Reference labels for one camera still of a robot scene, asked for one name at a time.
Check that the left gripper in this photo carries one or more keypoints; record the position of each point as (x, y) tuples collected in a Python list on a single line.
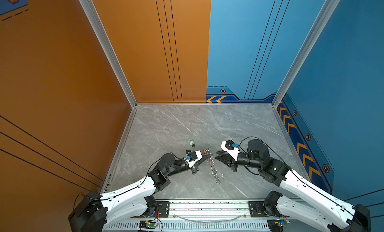
[(193, 169)]

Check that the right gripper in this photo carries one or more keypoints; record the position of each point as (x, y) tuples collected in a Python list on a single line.
[(228, 161)]

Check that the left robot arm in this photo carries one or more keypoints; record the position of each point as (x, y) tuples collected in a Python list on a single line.
[(96, 212)]

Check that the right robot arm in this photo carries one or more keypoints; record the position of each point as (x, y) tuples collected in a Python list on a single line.
[(321, 210)]

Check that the green circuit board right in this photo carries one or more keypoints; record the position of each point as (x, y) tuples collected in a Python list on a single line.
[(277, 225)]

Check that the green circuit board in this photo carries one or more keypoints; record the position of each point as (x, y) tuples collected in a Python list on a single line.
[(148, 226), (277, 225)]

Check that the green circuit board left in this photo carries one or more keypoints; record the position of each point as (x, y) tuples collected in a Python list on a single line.
[(148, 226)]

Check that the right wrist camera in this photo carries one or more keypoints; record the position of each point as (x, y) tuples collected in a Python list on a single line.
[(231, 148)]

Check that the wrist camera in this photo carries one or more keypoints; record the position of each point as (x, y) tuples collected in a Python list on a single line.
[(231, 148), (192, 159)]

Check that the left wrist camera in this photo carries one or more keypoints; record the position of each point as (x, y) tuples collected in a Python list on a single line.
[(192, 159)]

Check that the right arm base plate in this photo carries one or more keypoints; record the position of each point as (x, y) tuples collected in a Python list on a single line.
[(259, 209)]

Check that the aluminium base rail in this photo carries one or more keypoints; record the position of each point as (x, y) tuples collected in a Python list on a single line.
[(203, 216)]

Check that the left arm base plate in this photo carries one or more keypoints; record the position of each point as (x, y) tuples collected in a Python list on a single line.
[(159, 209)]

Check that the aluminium corner post right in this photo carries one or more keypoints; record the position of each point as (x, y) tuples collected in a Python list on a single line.
[(315, 31)]

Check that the aluminium corner post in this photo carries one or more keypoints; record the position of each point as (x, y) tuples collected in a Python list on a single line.
[(101, 34), (315, 31)]

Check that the aluminium corner post left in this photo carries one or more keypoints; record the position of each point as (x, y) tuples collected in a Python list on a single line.
[(101, 34)]

